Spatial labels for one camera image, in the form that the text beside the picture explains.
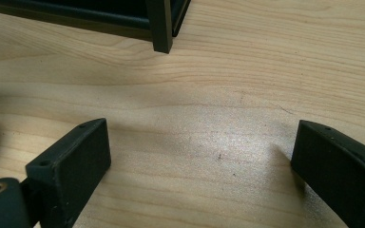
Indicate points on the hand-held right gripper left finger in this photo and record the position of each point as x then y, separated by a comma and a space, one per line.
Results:
72, 171

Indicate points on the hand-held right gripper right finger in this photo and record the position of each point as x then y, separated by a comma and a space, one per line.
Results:
339, 171

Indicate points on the black metal two-tier rack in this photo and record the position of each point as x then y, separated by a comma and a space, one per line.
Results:
161, 25

